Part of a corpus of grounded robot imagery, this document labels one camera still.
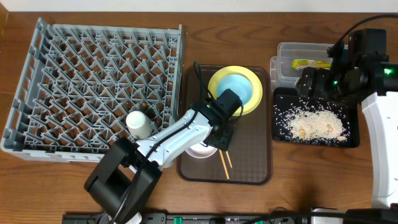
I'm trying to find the green snack wrapper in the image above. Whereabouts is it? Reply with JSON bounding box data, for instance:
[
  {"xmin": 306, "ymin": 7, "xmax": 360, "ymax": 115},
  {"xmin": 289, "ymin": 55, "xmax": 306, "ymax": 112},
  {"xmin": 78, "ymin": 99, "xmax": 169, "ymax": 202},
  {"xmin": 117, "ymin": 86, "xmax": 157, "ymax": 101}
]
[{"xmin": 292, "ymin": 59, "xmax": 331, "ymax": 70}]

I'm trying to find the white pink bowl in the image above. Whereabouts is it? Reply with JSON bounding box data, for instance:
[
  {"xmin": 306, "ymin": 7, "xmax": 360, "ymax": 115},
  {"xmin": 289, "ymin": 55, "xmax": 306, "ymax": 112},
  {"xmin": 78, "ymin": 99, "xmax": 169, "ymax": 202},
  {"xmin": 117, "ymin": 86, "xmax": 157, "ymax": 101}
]
[{"xmin": 185, "ymin": 143, "xmax": 218, "ymax": 159}]

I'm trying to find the yellow plate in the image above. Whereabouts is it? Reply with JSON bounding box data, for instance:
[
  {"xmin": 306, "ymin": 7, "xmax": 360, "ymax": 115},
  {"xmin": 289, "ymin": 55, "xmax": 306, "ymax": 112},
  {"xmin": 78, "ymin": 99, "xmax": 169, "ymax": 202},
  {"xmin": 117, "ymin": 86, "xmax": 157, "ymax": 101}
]
[{"xmin": 208, "ymin": 66, "xmax": 263, "ymax": 116}]

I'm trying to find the light blue bowl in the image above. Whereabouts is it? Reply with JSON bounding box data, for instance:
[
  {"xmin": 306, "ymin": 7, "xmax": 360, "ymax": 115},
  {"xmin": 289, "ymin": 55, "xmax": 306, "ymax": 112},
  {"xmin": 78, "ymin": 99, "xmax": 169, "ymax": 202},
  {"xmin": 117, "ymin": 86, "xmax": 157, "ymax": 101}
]
[{"xmin": 216, "ymin": 74, "xmax": 253, "ymax": 105}]

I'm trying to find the white cup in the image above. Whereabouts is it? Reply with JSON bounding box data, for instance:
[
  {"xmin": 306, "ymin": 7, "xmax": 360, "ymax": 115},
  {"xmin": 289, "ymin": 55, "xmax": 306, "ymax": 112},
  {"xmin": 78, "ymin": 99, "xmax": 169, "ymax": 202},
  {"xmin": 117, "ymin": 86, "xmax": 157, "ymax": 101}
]
[{"xmin": 126, "ymin": 111, "xmax": 154, "ymax": 139}]

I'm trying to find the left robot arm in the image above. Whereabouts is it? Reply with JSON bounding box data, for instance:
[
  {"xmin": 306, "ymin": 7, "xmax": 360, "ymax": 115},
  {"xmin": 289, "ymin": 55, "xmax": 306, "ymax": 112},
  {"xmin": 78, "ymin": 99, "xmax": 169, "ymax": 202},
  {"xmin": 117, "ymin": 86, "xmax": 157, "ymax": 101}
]
[{"xmin": 84, "ymin": 98, "xmax": 241, "ymax": 223}]

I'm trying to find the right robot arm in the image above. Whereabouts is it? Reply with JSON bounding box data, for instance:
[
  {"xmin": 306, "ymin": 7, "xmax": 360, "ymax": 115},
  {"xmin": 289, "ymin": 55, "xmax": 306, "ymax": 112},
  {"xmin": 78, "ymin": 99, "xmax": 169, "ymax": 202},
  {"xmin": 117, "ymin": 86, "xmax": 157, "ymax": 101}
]
[{"xmin": 295, "ymin": 62, "xmax": 397, "ymax": 208}]

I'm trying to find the black waste tray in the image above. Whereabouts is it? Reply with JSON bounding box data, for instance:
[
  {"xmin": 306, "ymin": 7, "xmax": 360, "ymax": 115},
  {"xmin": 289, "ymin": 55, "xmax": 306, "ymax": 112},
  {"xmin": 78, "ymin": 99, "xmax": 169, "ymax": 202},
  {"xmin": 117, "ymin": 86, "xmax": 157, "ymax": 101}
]
[{"xmin": 272, "ymin": 86, "xmax": 361, "ymax": 148}]

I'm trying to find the grey dishwasher rack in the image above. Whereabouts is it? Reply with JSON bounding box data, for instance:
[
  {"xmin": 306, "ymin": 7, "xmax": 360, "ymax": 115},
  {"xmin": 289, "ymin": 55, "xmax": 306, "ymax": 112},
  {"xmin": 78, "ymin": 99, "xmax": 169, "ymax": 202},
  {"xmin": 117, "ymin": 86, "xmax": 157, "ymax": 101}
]
[{"xmin": 1, "ymin": 19, "xmax": 185, "ymax": 162}]

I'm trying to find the wooden chopstick right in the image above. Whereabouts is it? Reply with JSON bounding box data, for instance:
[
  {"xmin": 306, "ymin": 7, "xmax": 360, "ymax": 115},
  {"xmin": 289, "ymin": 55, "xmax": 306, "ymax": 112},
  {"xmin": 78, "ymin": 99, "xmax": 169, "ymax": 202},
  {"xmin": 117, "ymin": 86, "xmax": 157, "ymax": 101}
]
[{"xmin": 225, "ymin": 151, "xmax": 233, "ymax": 168}]

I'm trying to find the wooden chopstick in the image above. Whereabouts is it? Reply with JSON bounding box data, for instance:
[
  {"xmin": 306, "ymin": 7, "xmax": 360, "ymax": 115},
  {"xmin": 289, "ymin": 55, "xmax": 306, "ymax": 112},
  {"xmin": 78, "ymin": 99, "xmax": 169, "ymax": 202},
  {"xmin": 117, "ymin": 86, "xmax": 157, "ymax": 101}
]
[
  {"xmin": 218, "ymin": 150, "xmax": 229, "ymax": 180},
  {"xmin": 225, "ymin": 151, "xmax": 233, "ymax": 168}
]

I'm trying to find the clear plastic bin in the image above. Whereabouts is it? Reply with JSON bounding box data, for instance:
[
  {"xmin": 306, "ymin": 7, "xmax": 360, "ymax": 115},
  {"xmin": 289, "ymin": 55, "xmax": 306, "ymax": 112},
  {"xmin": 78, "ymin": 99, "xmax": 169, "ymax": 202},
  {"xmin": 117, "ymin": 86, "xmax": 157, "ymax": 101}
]
[{"xmin": 269, "ymin": 42, "xmax": 333, "ymax": 91}]

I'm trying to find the wooden chopstick left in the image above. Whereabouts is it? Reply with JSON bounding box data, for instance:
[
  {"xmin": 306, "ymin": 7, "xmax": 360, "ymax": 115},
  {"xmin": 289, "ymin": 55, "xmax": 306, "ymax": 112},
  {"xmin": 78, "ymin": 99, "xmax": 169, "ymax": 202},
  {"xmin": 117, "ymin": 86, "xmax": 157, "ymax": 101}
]
[{"xmin": 218, "ymin": 150, "xmax": 229, "ymax": 180}]

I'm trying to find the brown serving tray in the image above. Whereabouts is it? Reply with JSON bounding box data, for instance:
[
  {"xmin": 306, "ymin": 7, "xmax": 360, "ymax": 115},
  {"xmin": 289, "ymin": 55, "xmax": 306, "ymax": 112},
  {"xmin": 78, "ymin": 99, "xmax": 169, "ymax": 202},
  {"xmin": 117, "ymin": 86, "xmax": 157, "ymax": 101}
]
[{"xmin": 176, "ymin": 67, "xmax": 272, "ymax": 185}]

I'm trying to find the rice pile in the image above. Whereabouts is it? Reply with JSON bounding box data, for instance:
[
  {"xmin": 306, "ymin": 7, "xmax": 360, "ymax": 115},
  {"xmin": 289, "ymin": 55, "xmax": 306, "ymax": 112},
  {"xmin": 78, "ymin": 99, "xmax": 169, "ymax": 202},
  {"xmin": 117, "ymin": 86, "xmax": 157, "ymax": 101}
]
[{"xmin": 275, "ymin": 99, "xmax": 351, "ymax": 142}]

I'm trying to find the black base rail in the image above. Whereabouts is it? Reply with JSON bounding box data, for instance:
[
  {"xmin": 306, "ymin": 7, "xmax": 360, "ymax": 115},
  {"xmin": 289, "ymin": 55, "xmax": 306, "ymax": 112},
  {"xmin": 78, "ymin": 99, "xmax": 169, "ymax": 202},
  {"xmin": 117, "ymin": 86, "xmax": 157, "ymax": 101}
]
[{"xmin": 62, "ymin": 208, "xmax": 398, "ymax": 224}]

